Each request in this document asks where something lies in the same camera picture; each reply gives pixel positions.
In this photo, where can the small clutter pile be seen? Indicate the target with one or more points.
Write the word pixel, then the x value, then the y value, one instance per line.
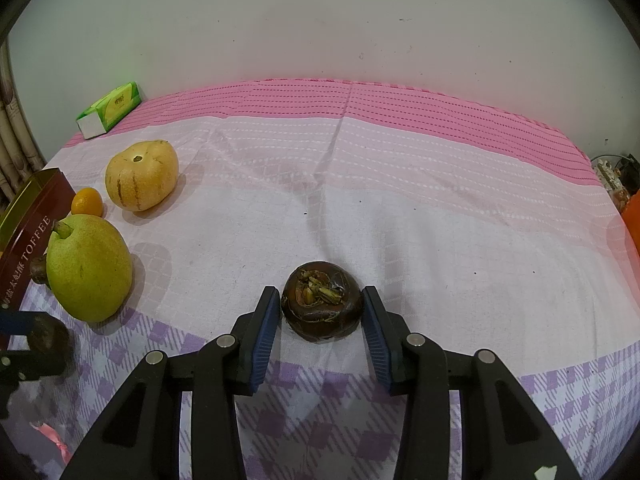
pixel 612 180

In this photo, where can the yellow striped melon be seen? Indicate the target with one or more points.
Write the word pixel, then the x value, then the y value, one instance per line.
pixel 142 177

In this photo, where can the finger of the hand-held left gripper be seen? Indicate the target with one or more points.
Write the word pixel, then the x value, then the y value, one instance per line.
pixel 17 322
pixel 25 362

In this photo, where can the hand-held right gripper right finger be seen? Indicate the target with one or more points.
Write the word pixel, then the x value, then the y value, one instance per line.
pixel 376 340

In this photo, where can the gold and maroon tin box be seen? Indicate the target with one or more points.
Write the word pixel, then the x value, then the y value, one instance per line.
pixel 35 220

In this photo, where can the small round orange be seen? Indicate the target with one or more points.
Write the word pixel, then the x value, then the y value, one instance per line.
pixel 86 204

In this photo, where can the pink and purple checked cloth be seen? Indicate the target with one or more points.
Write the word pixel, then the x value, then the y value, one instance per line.
pixel 400 210

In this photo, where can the pink ribbon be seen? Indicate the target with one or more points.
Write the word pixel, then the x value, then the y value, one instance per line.
pixel 50 437

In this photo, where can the orange plastic object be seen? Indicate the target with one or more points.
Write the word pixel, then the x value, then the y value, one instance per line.
pixel 632 225

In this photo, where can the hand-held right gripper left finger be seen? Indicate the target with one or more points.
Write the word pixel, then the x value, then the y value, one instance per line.
pixel 265 340

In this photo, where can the dark brown round fruit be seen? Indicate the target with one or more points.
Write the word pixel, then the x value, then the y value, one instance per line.
pixel 322 320
pixel 39 271
pixel 52 342

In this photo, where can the green pear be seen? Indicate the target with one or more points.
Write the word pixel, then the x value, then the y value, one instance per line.
pixel 87 275

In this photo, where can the green tissue box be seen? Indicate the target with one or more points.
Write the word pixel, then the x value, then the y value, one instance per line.
pixel 107 107

